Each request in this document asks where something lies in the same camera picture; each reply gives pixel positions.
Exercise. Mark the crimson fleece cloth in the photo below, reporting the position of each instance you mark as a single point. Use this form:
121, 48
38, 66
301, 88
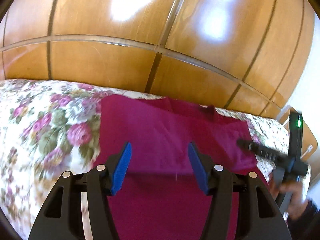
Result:
160, 130

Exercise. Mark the floral bedspread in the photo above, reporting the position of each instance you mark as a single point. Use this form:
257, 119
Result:
37, 130

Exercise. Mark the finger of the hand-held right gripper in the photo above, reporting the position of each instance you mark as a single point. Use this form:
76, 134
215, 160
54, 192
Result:
260, 150

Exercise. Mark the person's right hand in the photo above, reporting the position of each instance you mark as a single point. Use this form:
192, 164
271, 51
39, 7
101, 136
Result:
298, 196

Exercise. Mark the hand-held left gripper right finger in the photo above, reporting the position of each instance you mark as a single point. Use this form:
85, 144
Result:
198, 168

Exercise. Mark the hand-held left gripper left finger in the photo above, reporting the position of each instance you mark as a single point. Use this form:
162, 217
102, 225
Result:
121, 168

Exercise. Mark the wooden headboard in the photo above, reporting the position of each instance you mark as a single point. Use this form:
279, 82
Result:
308, 135

